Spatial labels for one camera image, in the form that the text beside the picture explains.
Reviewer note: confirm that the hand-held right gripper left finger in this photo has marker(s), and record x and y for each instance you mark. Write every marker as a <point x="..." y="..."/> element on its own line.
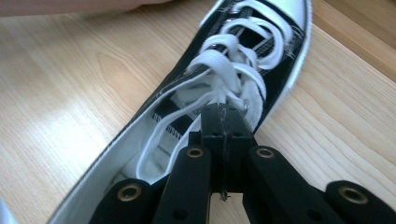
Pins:
<point x="213" y="130"/>

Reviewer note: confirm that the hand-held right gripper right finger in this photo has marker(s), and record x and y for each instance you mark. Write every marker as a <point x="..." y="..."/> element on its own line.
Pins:
<point x="236" y="137"/>

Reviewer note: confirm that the black white canvas sneaker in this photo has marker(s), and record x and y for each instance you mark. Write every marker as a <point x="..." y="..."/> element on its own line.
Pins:
<point x="186" y="93"/>

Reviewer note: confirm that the bamboo shoe rack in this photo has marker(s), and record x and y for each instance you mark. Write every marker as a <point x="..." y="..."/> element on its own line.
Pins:
<point x="358" y="31"/>

